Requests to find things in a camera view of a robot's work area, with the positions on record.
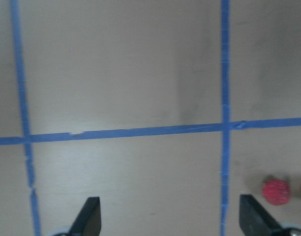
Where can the round red strawberry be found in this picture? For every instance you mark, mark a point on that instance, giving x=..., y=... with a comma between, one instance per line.
x=276, y=192

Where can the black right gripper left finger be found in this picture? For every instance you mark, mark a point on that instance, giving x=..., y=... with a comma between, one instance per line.
x=88, y=221

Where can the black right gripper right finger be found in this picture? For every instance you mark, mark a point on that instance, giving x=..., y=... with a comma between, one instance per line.
x=254, y=220

